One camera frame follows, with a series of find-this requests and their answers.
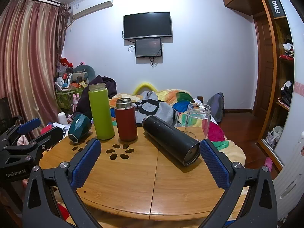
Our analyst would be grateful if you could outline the grey green plush toy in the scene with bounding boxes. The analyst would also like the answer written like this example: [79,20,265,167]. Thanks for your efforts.
[66,63,95,82]

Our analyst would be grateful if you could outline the black television cable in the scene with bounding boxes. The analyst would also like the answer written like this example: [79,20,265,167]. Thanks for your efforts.
[122,30,136,53]

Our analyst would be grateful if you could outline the white air conditioner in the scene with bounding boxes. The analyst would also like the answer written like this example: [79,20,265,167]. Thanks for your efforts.
[69,0,114,20]

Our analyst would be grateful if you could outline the black wall television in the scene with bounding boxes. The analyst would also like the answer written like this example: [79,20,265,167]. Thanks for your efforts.
[123,11,173,40]

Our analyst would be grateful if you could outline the colourful patchwork blanket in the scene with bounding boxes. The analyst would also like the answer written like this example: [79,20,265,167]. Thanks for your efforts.
[109,89,246,164]

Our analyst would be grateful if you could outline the red bag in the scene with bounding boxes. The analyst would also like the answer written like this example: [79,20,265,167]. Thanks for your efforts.
[59,57,74,68]

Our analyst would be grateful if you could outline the grey backpack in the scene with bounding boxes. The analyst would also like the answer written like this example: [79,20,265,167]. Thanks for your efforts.
[207,93,225,124]

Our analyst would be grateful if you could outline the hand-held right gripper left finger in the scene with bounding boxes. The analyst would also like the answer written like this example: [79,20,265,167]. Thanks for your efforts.
[22,138,102,228]

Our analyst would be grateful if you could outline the black clothes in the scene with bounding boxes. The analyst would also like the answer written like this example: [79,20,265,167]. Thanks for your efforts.
[280,80,294,107]

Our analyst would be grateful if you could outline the dark purple jacket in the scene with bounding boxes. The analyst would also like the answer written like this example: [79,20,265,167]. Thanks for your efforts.
[74,75,117,121]

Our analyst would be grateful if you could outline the dark green faceted cup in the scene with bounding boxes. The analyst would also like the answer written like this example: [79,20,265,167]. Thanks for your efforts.
[68,114,93,146]

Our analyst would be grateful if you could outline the clear glass cup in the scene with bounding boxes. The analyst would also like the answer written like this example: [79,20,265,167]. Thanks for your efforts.
[185,103,211,140]

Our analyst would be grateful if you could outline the black box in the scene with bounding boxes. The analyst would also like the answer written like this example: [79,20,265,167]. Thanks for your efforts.
[269,0,286,19]

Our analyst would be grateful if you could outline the grey hoodie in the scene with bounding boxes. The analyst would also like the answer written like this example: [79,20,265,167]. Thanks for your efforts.
[133,91,179,127]

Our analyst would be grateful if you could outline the black thermos cup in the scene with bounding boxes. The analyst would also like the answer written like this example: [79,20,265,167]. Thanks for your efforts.
[142,115,201,167]

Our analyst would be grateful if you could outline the striped pink curtain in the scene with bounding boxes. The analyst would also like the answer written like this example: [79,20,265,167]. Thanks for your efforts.
[0,0,72,129]

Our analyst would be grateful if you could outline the grey handbag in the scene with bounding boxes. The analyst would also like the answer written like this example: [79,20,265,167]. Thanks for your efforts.
[266,126,283,146]

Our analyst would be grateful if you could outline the green bottle cup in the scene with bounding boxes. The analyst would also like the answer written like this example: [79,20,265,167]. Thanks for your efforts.
[88,83,116,140]

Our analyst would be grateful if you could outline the yellow foam cushion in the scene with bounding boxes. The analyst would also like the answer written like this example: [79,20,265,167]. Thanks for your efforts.
[132,83,158,95]

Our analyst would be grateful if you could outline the red thermos cup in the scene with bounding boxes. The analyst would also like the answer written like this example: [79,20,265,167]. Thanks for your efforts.
[114,98,138,142]

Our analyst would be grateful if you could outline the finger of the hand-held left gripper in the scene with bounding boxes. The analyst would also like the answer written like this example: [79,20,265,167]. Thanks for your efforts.
[2,126,64,163]
[0,116,41,148]

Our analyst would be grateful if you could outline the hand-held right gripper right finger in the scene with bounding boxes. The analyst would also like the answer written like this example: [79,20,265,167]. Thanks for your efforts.
[199,138,278,228]

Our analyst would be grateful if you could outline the white sliding wardrobe door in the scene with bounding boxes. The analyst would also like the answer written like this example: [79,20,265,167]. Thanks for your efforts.
[271,0,304,220]

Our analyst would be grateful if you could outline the green storage basket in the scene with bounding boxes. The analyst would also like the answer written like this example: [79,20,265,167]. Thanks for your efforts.
[56,87,89,111]

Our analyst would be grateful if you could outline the pink rabbit toy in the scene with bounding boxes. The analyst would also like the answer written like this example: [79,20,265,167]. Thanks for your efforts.
[71,94,80,111]

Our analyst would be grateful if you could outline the small black monitor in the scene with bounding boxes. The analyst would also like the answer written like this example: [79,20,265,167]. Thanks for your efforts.
[135,38,163,58]

